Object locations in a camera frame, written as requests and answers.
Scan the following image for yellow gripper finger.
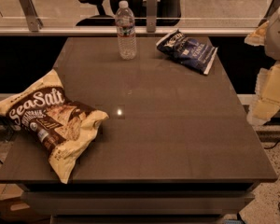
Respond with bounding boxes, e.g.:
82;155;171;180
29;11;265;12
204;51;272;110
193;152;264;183
245;21;269;46
246;61;280;125

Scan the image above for sea salt chips bag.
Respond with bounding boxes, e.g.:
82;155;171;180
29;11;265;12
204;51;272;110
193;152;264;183
0;70;108;184

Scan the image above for clear plastic water bottle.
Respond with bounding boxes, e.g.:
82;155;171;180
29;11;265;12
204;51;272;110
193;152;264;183
115;0;136;60

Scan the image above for metal bracket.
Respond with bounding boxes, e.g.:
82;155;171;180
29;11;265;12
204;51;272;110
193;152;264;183
147;0;158;33
19;0;43;32
259;0;280;25

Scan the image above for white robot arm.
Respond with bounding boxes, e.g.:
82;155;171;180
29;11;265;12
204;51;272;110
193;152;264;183
245;7;280;126

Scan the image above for cardboard box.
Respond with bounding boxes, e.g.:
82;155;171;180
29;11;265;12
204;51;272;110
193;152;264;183
0;184;50;224

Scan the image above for right metal bracket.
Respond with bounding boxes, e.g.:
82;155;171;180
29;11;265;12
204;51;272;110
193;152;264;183
259;0;280;25

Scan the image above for table drawer front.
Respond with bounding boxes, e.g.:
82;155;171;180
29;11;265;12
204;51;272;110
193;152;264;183
21;192;254;216

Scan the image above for blue chips bag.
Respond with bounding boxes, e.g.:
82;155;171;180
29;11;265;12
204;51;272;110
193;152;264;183
156;29;217;76

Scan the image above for glass partition panel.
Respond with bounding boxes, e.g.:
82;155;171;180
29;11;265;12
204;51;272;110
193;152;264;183
0;0;272;28

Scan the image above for left metal bracket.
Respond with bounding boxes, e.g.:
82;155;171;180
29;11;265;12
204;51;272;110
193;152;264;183
19;0;43;32

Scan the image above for black office chair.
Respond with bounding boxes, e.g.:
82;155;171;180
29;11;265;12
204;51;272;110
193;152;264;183
77;0;181;26

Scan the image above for middle metal bracket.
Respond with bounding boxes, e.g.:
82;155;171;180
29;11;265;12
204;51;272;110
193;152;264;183
147;0;158;33

